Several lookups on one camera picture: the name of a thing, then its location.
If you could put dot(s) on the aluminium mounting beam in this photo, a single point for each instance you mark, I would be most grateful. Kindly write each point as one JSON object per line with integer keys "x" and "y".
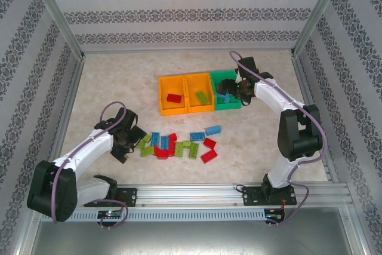
{"x": 188, "y": 195}

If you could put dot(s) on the grey metal sheet panel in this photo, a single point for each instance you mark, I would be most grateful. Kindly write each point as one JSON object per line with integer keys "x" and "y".
{"x": 191, "y": 240}

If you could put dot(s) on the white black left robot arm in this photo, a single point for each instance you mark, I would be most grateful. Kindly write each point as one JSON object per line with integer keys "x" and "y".
{"x": 86, "y": 147}

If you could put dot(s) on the aluminium cross rail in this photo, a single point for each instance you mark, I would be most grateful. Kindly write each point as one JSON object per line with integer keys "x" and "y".
{"x": 188, "y": 51}

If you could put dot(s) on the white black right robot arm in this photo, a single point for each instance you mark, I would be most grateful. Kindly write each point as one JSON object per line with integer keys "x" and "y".
{"x": 298, "y": 135}

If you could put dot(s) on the aluminium frame post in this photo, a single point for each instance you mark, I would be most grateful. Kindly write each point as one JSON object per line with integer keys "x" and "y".
{"x": 317, "y": 13}
{"x": 57, "y": 13}

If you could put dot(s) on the yellow plastic bin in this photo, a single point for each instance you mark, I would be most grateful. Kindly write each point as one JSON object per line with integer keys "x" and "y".
{"x": 173, "y": 87}
{"x": 198, "y": 83}

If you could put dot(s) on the green plastic bin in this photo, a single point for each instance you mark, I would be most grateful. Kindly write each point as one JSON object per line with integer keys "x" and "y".
{"x": 229, "y": 106}

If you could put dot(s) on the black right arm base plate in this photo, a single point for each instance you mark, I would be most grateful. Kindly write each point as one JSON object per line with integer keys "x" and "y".
{"x": 252, "y": 196}

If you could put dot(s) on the aluminium side rail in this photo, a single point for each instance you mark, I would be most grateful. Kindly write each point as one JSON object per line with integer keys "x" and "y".
{"x": 67, "y": 117}
{"x": 302, "y": 87}

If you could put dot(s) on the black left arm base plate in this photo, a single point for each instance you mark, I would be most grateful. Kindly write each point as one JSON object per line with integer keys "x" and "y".
{"x": 129, "y": 196}

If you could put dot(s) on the green lego brick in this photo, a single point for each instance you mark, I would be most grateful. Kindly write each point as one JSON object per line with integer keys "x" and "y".
{"x": 187, "y": 144}
{"x": 179, "y": 149}
{"x": 194, "y": 150}
{"x": 147, "y": 151}
{"x": 146, "y": 138}
{"x": 202, "y": 97}

